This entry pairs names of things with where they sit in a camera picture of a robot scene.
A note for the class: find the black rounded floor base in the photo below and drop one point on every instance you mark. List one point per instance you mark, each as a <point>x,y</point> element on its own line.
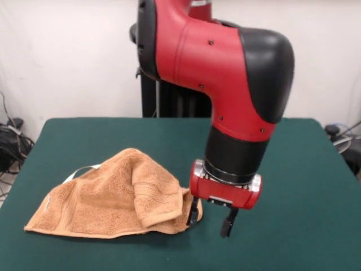
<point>354,161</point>

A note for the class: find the dark green table cloth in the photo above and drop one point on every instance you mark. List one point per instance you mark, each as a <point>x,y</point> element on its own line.
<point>296,226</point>

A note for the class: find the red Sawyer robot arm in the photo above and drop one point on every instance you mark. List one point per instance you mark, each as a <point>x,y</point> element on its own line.
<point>211,56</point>

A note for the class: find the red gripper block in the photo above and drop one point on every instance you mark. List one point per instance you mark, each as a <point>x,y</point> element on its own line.
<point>222,193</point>

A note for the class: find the tan terry towel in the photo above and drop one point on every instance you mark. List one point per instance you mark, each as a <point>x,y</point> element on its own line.
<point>107,197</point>

